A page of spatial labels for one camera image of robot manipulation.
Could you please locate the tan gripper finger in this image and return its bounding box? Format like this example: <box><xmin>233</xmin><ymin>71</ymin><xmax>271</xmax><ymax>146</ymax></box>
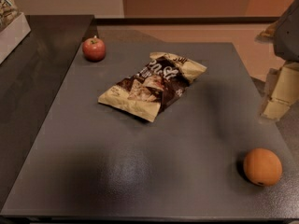
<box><xmin>256</xmin><ymin>21</ymin><xmax>278</xmax><ymax>42</ymax></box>
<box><xmin>261</xmin><ymin>62</ymin><xmax>299</xmax><ymax>120</ymax></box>

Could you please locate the brown chip bag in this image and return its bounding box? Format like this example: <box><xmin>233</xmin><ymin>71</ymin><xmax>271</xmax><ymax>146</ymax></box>
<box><xmin>98</xmin><ymin>52</ymin><xmax>206</xmax><ymax>122</ymax></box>

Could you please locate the orange fruit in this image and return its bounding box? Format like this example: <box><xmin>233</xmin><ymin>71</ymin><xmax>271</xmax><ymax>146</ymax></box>
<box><xmin>243</xmin><ymin>148</ymin><xmax>282</xmax><ymax>187</ymax></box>

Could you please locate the red apple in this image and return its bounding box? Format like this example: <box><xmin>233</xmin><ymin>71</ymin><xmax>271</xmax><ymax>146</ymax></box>
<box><xmin>82</xmin><ymin>35</ymin><xmax>106</xmax><ymax>62</ymax></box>

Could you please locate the white snack box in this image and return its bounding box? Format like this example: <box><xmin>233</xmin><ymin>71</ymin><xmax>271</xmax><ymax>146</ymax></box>
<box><xmin>0</xmin><ymin>0</ymin><xmax>31</xmax><ymax>63</ymax></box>

